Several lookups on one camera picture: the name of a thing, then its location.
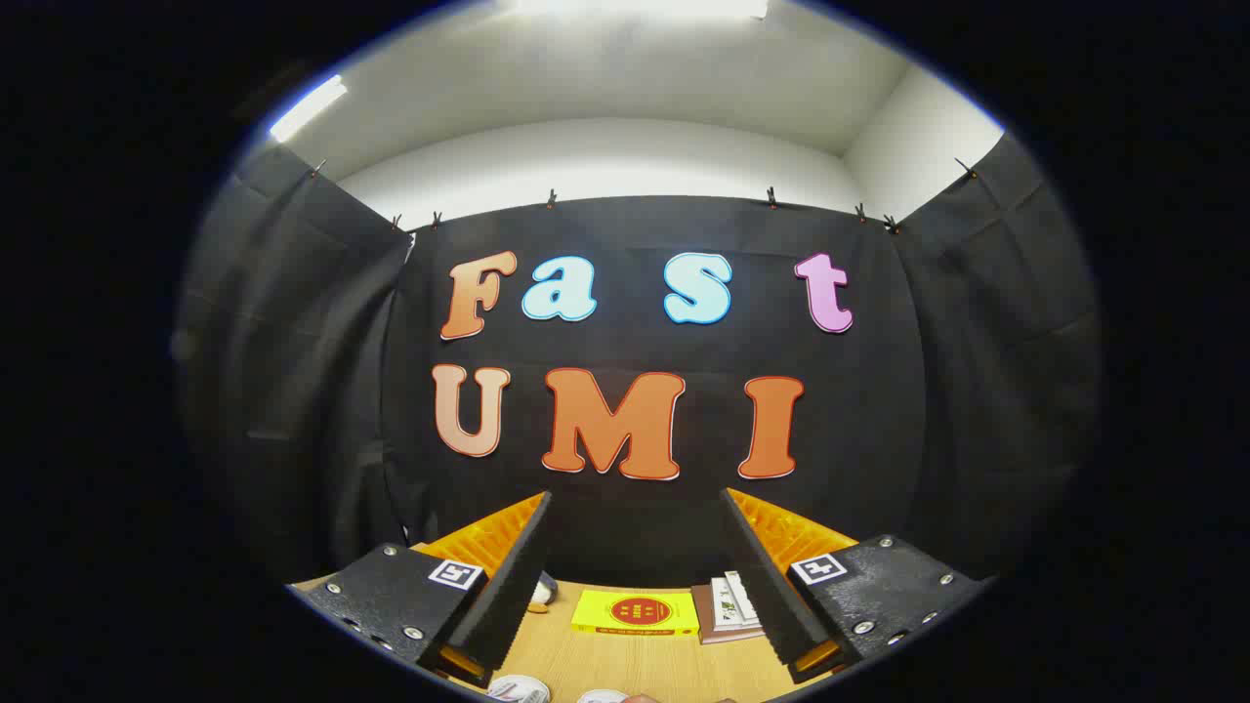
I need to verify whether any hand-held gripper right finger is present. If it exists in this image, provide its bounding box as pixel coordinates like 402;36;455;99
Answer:
720;487;993;685

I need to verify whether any yellow book red label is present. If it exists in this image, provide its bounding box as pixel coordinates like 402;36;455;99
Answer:
570;588;701;639

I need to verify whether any white picture cover book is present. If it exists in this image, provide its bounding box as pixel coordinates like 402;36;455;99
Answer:
726;571;762;627

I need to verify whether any ceiling light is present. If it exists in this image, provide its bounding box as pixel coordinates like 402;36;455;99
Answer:
269;75;350;145

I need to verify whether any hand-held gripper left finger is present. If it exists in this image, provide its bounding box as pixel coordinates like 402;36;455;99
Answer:
288;490;554;687

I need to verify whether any brown cover book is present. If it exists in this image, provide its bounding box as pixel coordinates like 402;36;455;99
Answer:
691;583;769;645

